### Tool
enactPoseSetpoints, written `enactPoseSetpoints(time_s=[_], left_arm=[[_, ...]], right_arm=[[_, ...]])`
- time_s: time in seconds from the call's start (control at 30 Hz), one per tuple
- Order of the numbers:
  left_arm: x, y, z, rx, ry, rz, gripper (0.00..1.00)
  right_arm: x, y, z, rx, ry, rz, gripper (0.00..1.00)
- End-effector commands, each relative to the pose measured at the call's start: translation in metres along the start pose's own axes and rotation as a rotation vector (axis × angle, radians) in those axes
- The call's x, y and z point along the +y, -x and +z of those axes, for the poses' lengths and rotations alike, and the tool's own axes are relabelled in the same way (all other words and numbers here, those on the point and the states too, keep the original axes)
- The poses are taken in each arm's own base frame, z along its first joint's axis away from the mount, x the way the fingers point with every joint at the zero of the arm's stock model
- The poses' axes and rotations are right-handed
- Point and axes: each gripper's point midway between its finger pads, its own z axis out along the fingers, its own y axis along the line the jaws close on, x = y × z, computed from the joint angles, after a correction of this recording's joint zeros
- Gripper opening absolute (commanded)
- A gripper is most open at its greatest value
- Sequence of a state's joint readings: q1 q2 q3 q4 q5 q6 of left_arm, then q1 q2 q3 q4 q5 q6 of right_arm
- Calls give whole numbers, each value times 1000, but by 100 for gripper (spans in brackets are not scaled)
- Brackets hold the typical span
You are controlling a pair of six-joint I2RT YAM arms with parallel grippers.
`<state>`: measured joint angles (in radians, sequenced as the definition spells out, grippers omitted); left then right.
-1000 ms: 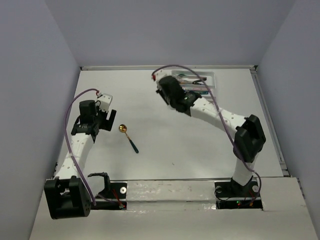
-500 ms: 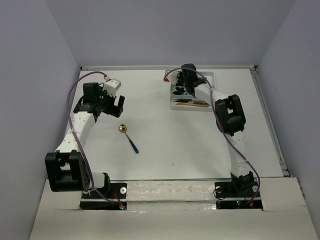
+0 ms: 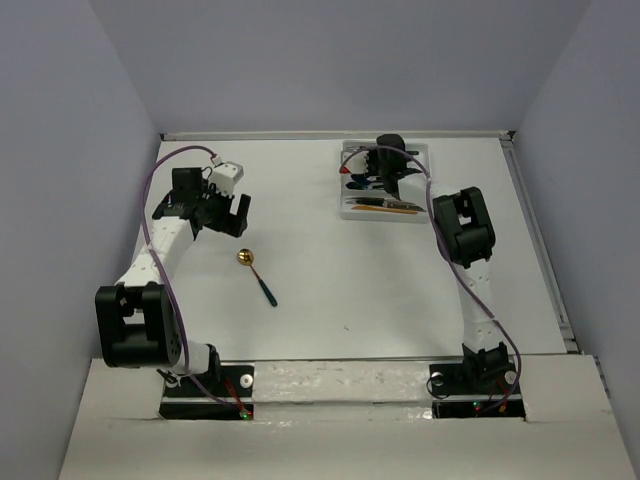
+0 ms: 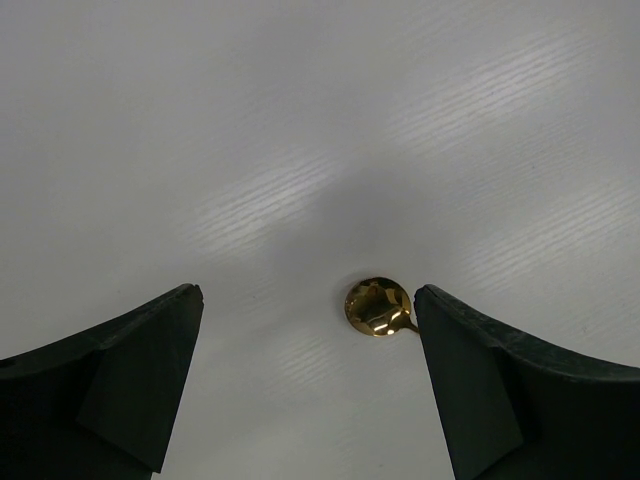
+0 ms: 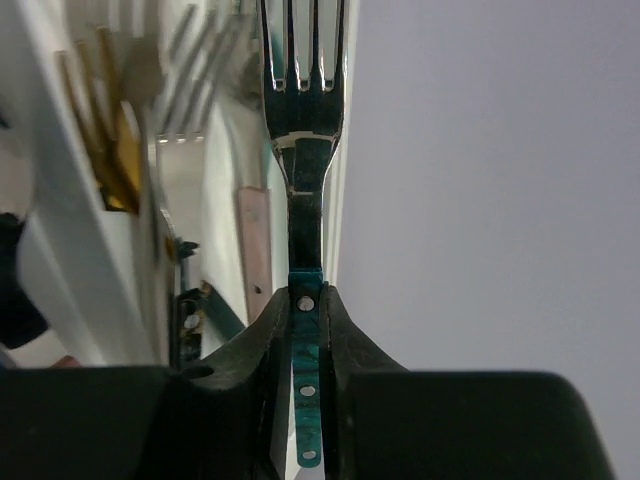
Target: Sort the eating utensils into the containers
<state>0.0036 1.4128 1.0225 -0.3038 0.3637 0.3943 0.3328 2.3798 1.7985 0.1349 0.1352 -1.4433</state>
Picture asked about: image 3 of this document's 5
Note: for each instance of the gold spoon teal handle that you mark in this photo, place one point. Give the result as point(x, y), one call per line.
point(246, 258)

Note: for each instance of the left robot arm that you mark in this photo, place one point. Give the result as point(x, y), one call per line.
point(139, 322)

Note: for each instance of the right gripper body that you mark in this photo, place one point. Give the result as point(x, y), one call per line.
point(375, 166)

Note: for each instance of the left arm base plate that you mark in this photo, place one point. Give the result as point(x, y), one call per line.
point(205, 398)

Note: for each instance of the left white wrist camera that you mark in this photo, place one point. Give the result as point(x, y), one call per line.
point(225, 176)

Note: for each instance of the black handled knife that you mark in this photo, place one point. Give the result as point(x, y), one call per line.
point(388, 203)

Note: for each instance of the metal rail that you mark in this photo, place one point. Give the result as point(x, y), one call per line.
point(569, 338)
point(330, 135)

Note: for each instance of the teal handled knife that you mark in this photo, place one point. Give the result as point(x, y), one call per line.
point(371, 201)

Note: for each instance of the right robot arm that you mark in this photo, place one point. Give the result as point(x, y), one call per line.
point(465, 238)

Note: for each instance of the metal right rail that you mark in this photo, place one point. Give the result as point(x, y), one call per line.
point(569, 338)

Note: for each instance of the white front board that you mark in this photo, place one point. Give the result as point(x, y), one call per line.
point(114, 437)

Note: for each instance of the metal rear rail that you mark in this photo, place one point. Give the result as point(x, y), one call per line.
point(330, 135)

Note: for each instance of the white cutlery tray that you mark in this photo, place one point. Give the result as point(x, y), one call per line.
point(380, 212)

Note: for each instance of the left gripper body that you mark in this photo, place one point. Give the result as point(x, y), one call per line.
point(217, 216)

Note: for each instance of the gold orange knife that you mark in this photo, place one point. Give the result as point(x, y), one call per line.
point(384, 209)

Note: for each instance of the blue spoon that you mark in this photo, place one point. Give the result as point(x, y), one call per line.
point(360, 179)

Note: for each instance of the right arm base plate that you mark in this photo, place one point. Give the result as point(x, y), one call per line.
point(455, 397)

